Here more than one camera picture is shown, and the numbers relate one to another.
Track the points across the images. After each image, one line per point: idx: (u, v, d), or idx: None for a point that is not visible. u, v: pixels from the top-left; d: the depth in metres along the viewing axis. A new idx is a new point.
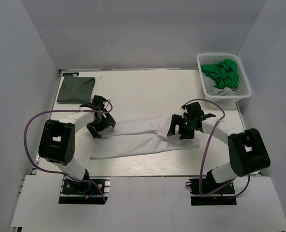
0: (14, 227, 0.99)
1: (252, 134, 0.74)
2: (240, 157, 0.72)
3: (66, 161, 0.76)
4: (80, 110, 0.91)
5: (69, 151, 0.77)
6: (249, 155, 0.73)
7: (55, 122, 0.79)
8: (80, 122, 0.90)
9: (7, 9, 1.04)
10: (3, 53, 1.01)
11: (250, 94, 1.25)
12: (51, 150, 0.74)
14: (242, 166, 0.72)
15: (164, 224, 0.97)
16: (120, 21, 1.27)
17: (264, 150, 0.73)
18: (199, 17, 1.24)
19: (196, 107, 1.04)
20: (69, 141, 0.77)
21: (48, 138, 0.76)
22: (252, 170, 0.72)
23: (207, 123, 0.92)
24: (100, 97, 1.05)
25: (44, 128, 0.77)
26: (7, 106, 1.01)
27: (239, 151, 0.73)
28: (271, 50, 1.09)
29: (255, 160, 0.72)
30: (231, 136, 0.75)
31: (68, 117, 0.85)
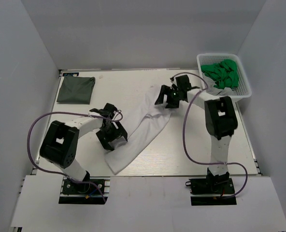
0: (14, 227, 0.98)
1: (226, 100, 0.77)
2: (213, 119, 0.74)
3: (64, 165, 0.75)
4: (89, 116, 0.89)
5: (69, 155, 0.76)
6: (221, 118, 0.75)
7: (61, 123, 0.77)
8: (87, 127, 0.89)
9: (6, 6, 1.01)
10: (10, 57, 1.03)
11: (250, 94, 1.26)
12: (52, 151, 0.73)
14: (213, 126, 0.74)
15: (164, 224, 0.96)
16: (120, 18, 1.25)
17: (234, 115, 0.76)
18: (200, 15, 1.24)
19: (185, 79, 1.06)
20: (72, 146, 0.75)
21: (51, 139, 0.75)
22: (222, 131, 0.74)
23: (191, 93, 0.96)
24: (111, 106, 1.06)
25: (50, 128, 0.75)
26: (11, 107, 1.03)
27: (212, 113, 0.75)
28: (274, 46, 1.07)
29: (226, 122, 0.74)
30: (206, 101, 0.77)
31: (74, 121, 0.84)
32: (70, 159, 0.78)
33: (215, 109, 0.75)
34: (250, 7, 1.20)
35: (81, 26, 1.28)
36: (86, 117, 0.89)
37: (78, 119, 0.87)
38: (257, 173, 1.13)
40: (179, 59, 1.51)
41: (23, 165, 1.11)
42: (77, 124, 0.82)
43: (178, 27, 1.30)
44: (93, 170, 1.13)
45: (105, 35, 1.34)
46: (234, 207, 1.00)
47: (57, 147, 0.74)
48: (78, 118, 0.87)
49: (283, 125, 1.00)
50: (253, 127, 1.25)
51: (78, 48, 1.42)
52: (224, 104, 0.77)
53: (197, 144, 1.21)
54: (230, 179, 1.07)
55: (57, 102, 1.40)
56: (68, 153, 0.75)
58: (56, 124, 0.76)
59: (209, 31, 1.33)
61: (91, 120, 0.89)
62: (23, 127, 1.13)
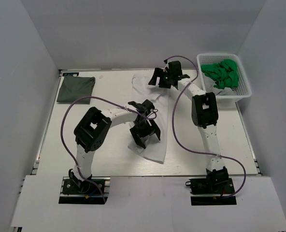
0: (14, 227, 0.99)
1: (210, 96, 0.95)
2: (197, 111, 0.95)
3: (91, 149, 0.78)
4: (125, 108, 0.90)
5: (97, 142, 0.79)
6: (205, 111, 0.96)
7: (97, 110, 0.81)
8: (120, 119, 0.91)
9: (6, 7, 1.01)
10: (10, 58, 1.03)
11: (250, 94, 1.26)
12: (85, 133, 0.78)
14: (197, 118, 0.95)
15: (164, 224, 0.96)
16: (120, 18, 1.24)
17: (216, 109, 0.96)
18: (200, 15, 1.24)
19: (176, 66, 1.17)
20: (103, 133, 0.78)
21: (86, 123, 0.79)
22: (205, 122, 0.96)
23: (180, 84, 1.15)
24: (149, 102, 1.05)
25: (88, 111, 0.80)
26: (11, 107, 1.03)
27: (197, 107, 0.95)
28: (274, 46, 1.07)
29: (207, 115, 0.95)
30: (194, 96, 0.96)
31: (110, 111, 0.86)
32: (98, 145, 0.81)
33: (200, 104, 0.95)
34: (250, 7, 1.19)
35: (81, 25, 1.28)
36: (121, 109, 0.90)
37: (115, 109, 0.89)
38: (257, 173, 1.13)
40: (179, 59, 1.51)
41: (23, 165, 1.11)
42: (111, 115, 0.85)
43: (178, 26, 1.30)
44: (93, 170, 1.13)
45: (105, 35, 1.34)
46: (234, 207, 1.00)
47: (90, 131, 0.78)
48: (115, 108, 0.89)
49: (283, 125, 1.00)
50: (253, 127, 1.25)
51: (78, 47, 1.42)
52: (208, 99, 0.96)
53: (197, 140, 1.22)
54: (231, 178, 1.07)
55: (57, 102, 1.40)
56: (97, 140, 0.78)
58: (93, 110, 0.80)
59: (209, 31, 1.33)
61: (125, 113, 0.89)
62: (23, 127, 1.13)
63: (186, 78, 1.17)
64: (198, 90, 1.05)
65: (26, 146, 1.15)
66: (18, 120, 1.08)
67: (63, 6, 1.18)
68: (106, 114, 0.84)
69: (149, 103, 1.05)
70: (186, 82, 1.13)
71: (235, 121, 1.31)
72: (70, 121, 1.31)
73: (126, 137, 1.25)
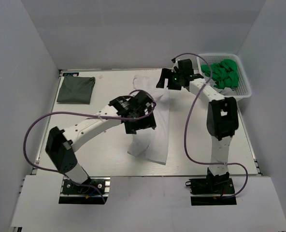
0: (14, 227, 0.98)
1: (230, 101, 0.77)
2: (215, 118, 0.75)
3: (61, 170, 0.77)
4: (98, 116, 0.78)
5: (68, 163, 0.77)
6: (223, 119, 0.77)
7: (59, 132, 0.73)
8: (94, 131, 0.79)
9: (6, 7, 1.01)
10: (10, 58, 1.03)
11: (250, 94, 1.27)
12: (52, 156, 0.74)
14: (215, 126, 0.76)
15: (164, 224, 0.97)
16: (120, 18, 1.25)
17: (236, 117, 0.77)
18: (200, 16, 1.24)
19: (187, 65, 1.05)
20: (68, 157, 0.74)
21: (50, 145, 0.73)
22: (222, 132, 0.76)
23: (193, 85, 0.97)
24: (144, 95, 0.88)
25: (50, 133, 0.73)
26: (11, 107, 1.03)
27: (215, 113, 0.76)
28: (274, 46, 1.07)
29: (226, 123, 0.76)
30: (210, 101, 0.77)
31: (76, 129, 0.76)
32: (70, 165, 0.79)
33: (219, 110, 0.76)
34: (250, 7, 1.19)
35: (81, 26, 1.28)
36: (95, 119, 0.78)
37: (83, 123, 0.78)
38: (257, 173, 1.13)
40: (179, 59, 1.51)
41: (22, 165, 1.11)
42: (76, 134, 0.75)
43: (178, 27, 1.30)
44: (93, 170, 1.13)
45: (105, 35, 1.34)
46: (234, 207, 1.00)
47: (55, 155, 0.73)
48: (83, 122, 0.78)
49: (283, 125, 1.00)
50: (253, 127, 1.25)
51: (77, 48, 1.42)
52: (227, 105, 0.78)
53: (197, 140, 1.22)
54: (231, 179, 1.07)
55: (57, 102, 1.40)
56: (65, 162, 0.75)
58: (54, 132, 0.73)
59: (209, 31, 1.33)
61: (100, 123, 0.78)
62: (23, 127, 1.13)
63: (200, 78, 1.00)
64: (216, 94, 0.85)
65: (26, 146, 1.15)
66: (18, 121, 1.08)
67: (63, 7, 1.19)
68: (70, 133, 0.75)
69: (143, 97, 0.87)
70: (200, 84, 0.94)
71: None
72: (70, 120, 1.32)
73: (126, 137, 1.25)
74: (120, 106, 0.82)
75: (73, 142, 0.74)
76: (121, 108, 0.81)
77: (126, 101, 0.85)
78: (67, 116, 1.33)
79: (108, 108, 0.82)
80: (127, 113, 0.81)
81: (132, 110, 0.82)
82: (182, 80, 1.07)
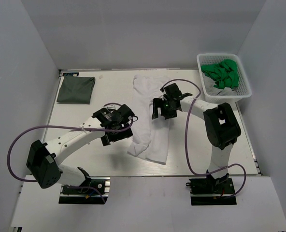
0: (14, 227, 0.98)
1: (225, 108, 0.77)
2: (215, 127, 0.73)
3: (44, 186, 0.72)
4: (82, 129, 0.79)
5: (50, 178, 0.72)
6: (223, 127, 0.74)
7: (42, 146, 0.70)
8: (79, 142, 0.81)
9: (6, 7, 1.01)
10: (10, 58, 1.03)
11: (250, 94, 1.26)
12: (34, 172, 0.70)
14: (217, 136, 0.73)
15: (164, 224, 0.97)
16: (120, 18, 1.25)
17: (236, 122, 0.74)
18: (200, 15, 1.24)
19: (173, 89, 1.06)
20: (51, 171, 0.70)
21: (32, 160, 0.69)
22: (226, 140, 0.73)
23: (184, 103, 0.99)
24: (126, 108, 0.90)
25: (31, 147, 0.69)
26: (11, 107, 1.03)
27: (213, 123, 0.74)
28: (274, 46, 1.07)
29: (228, 131, 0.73)
30: (205, 111, 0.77)
31: (59, 141, 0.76)
32: (53, 180, 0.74)
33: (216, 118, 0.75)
34: (250, 7, 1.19)
35: (81, 26, 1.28)
36: (79, 131, 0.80)
37: (66, 135, 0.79)
38: (257, 173, 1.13)
40: (179, 59, 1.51)
41: (22, 165, 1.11)
42: (60, 146, 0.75)
43: (178, 27, 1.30)
44: (93, 170, 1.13)
45: (105, 35, 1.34)
46: (234, 207, 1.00)
47: (37, 169, 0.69)
48: (66, 135, 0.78)
49: (283, 125, 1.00)
50: (253, 127, 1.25)
51: (77, 47, 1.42)
52: (223, 111, 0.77)
53: (197, 140, 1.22)
54: (231, 179, 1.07)
55: (57, 102, 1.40)
56: (48, 177, 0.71)
58: (35, 146, 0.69)
59: (209, 31, 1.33)
61: (84, 136, 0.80)
62: (23, 127, 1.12)
63: (188, 96, 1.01)
64: (208, 104, 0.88)
65: (26, 146, 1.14)
66: (18, 120, 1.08)
67: (63, 7, 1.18)
68: (52, 146, 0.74)
69: (125, 110, 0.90)
70: (190, 100, 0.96)
71: None
72: (70, 120, 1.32)
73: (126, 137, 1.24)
74: (103, 117, 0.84)
75: (56, 155, 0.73)
76: (105, 120, 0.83)
77: (109, 112, 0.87)
78: (67, 116, 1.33)
79: (92, 120, 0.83)
80: (111, 124, 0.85)
81: (115, 122, 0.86)
82: (173, 102, 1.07)
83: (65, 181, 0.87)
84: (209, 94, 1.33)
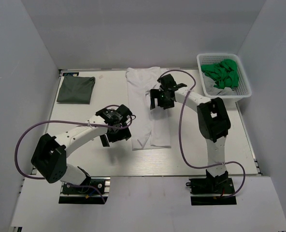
0: (14, 227, 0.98)
1: (218, 102, 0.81)
2: (206, 121, 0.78)
3: (50, 181, 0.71)
4: (88, 124, 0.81)
5: (58, 172, 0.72)
6: (214, 121, 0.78)
7: (50, 138, 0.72)
8: (86, 137, 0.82)
9: (6, 7, 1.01)
10: (10, 59, 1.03)
11: (250, 94, 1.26)
12: (40, 166, 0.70)
14: (208, 128, 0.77)
15: (164, 224, 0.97)
16: (120, 18, 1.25)
17: (227, 116, 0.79)
18: (200, 15, 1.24)
19: (168, 79, 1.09)
20: (60, 163, 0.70)
21: (40, 153, 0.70)
22: (217, 133, 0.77)
23: (178, 94, 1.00)
24: (125, 108, 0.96)
25: (39, 141, 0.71)
26: (11, 107, 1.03)
27: (205, 116, 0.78)
28: (274, 46, 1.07)
29: (219, 124, 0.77)
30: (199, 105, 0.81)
31: (67, 135, 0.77)
32: (59, 175, 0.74)
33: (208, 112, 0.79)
34: (250, 7, 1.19)
35: (81, 25, 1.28)
36: (85, 126, 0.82)
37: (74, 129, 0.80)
38: (257, 173, 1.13)
40: (179, 59, 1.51)
41: (22, 165, 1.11)
42: (69, 139, 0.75)
43: (178, 27, 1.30)
44: (93, 170, 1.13)
45: (105, 35, 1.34)
46: (234, 207, 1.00)
47: (45, 163, 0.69)
48: (73, 129, 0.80)
49: (283, 125, 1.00)
50: (253, 127, 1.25)
51: (77, 47, 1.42)
52: (215, 106, 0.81)
53: (197, 141, 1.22)
54: (231, 178, 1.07)
55: (57, 102, 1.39)
56: (56, 170, 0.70)
58: (44, 139, 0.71)
59: (209, 31, 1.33)
61: (90, 131, 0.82)
62: (23, 127, 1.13)
63: (183, 87, 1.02)
64: (202, 98, 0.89)
65: (26, 146, 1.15)
66: (18, 120, 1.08)
67: (63, 7, 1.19)
68: (62, 139, 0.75)
69: (124, 110, 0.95)
70: (184, 92, 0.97)
71: (235, 120, 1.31)
72: (70, 120, 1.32)
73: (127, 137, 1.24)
74: (106, 115, 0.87)
75: (66, 147, 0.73)
76: (107, 118, 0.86)
77: (110, 111, 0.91)
78: (67, 116, 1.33)
79: (95, 118, 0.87)
80: (113, 121, 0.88)
81: (116, 119, 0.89)
82: (167, 93, 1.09)
83: (68, 181, 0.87)
84: (209, 94, 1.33)
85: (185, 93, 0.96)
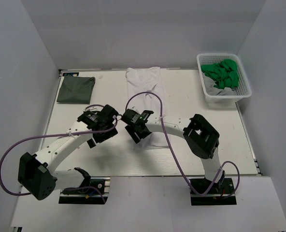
0: (14, 227, 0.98)
1: (197, 119, 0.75)
2: (199, 143, 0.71)
3: (41, 197, 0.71)
4: (69, 135, 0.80)
5: (47, 188, 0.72)
6: (206, 141, 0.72)
7: (32, 157, 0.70)
8: (70, 148, 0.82)
9: (6, 7, 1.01)
10: (9, 59, 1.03)
11: (250, 94, 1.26)
12: (27, 185, 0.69)
14: (204, 150, 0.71)
15: (164, 224, 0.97)
16: (120, 18, 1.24)
17: (211, 128, 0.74)
18: (200, 15, 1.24)
19: (131, 114, 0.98)
20: (46, 180, 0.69)
21: (24, 173, 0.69)
22: (212, 150, 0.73)
23: (151, 124, 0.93)
24: (109, 108, 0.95)
25: (21, 161, 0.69)
26: (11, 107, 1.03)
27: (197, 140, 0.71)
28: (274, 45, 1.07)
29: (210, 140, 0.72)
30: (185, 132, 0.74)
31: (49, 150, 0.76)
32: (49, 190, 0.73)
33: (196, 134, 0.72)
34: (250, 7, 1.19)
35: (81, 26, 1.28)
36: (66, 137, 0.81)
37: (55, 142, 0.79)
38: (257, 173, 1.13)
40: (179, 59, 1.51)
41: None
42: (51, 155, 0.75)
43: (178, 27, 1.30)
44: (93, 170, 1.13)
45: (105, 35, 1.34)
46: (234, 207, 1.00)
47: (32, 182, 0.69)
48: (55, 142, 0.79)
49: (282, 125, 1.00)
50: (253, 127, 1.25)
51: (78, 47, 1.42)
52: (196, 123, 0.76)
53: None
54: (231, 179, 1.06)
55: (57, 102, 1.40)
56: (44, 187, 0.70)
58: (25, 159, 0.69)
59: (209, 31, 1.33)
61: (73, 140, 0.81)
62: (23, 127, 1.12)
63: (150, 114, 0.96)
64: (180, 121, 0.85)
65: (27, 147, 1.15)
66: (18, 121, 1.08)
67: (63, 7, 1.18)
68: (43, 156, 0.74)
69: (109, 110, 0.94)
70: (157, 121, 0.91)
71: (235, 120, 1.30)
72: (70, 120, 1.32)
73: (127, 137, 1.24)
74: (89, 119, 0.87)
75: (48, 165, 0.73)
76: (91, 123, 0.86)
77: (93, 114, 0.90)
78: (67, 116, 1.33)
79: (77, 123, 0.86)
80: (97, 125, 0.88)
81: (101, 123, 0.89)
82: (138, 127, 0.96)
83: (65, 185, 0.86)
84: (209, 94, 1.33)
85: (159, 121, 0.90)
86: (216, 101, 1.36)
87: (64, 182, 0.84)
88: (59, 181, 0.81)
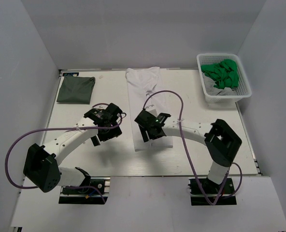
0: (14, 227, 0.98)
1: (219, 123, 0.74)
2: (221, 151, 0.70)
3: (46, 190, 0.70)
4: (77, 128, 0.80)
5: (52, 181, 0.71)
6: (228, 148, 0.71)
7: (39, 148, 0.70)
8: (77, 142, 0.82)
9: (6, 7, 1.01)
10: (9, 59, 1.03)
11: (250, 94, 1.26)
12: (34, 177, 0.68)
14: (227, 159, 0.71)
15: (164, 224, 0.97)
16: (120, 18, 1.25)
17: (235, 135, 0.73)
18: (199, 15, 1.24)
19: (145, 116, 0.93)
20: (52, 172, 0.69)
21: (30, 165, 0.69)
22: (234, 156, 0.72)
23: (168, 128, 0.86)
24: (115, 106, 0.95)
25: (28, 152, 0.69)
26: (11, 107, 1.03)
27: (220, 148, 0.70)
28: (274, 45, 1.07)
29: (233, 148, 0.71)
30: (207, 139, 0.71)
31: (57, 142, 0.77)
32: (53, 183, 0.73)
33: (219, 139, 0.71)
34: (250, 8, 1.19)
35: (81, 26, 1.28)
36: (74, 131, 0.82)
37: (63, 135, 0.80)
38: (256, 173, 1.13)
40: (179, 59, 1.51)
41: (22, 165, 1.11)
42: (59, 147, 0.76)
43: (178, 27, 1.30)
44: (93, 170, 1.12)
45: (105, 35, 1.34)
46: (234, 207, 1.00)
47: (38, 174, 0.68)
48: (63, 135, 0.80)
49: (282, 125, 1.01)
50: (253, 127, 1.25)
51: (77, 48, 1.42)
52: (218, 128, 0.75)
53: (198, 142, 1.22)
54: (231, 179, 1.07)
55: (57, 102, 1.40)
56: (50, 179, 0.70)
58: (33, 150, 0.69)
59: (209, 31, 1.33)
61: (79, 135, 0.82)
62: (23, 127, 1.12)
63: (167, 118, 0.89)
64: (200, 126, 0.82)
65: (27, 147, 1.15)
66: (18, 120, 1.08)
67: (63, 7, 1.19)
68: (51, 148, 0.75)
69: (114, 108, 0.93)
70: (175, 124, 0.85)
71: (235, 120, 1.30)
72: (69, 120, 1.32)
73: (127, 137, 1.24)
74: (94, 116, 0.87)
75: (56, 155, 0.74)
76: (96, 119, 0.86)
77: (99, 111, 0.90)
78: (67, 116, 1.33)
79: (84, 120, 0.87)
80: (103, 122, 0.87)
81: (106, 119, 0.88)
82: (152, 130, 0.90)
83: (66, 183, 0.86)
84: (209, 94, 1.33)
85: (177, 124, 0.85)
86: (216, 101, 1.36)
87: (66, 180, 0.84)
88: (61, 179, 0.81)
